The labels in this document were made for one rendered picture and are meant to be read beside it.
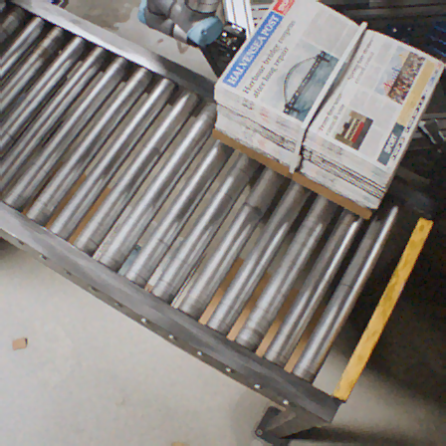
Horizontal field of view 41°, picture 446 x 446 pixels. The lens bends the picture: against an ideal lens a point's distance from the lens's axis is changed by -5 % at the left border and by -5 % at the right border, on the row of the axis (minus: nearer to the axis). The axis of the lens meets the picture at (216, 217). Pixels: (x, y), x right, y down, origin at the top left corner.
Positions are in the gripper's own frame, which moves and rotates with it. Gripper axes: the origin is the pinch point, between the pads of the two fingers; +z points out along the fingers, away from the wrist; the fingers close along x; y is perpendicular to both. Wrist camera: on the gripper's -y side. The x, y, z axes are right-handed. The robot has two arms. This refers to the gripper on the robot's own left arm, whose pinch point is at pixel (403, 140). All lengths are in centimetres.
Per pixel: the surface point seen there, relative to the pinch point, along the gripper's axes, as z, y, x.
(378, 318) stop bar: -11.5, 2.3, 41.1
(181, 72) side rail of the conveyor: 53, 0, 10
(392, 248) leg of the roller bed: -10.7, -24.2, 14.2
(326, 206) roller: 8.7, 0.1, 24.1
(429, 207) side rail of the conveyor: -11.7, 0.0, 12.4
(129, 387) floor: 37, -79, 75
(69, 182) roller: 59, -1, 47
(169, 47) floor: 96, -81, -45
